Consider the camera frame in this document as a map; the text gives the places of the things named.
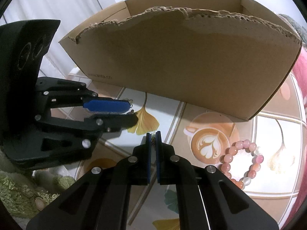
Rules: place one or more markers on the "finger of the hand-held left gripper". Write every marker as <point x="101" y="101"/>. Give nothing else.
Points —
<point x="108" y="106"/>
<point x="115" y="122"/>

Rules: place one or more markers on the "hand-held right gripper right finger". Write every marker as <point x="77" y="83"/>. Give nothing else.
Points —
<point x="158" y="158"/>

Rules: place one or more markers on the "green fuzzy cloth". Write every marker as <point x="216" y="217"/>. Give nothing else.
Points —
<point x="14" y="196"/>

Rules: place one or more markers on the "teal cloth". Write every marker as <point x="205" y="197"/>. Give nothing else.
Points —
<point x="293" y="24"/>

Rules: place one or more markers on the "pink floral blanket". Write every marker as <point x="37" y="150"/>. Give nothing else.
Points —
<point x="302" y="76"/>

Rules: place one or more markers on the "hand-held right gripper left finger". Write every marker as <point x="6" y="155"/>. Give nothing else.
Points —
<point x="148" y="158"/>

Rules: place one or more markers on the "white curtain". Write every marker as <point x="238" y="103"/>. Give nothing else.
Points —
<point x="60" y="2"/>

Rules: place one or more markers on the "brown cardboard box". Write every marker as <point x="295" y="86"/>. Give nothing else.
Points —
<point x="191" y="64"/>

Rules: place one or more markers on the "tile-print tablecloth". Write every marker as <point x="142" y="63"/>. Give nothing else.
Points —
<point x="165" y="119"/>

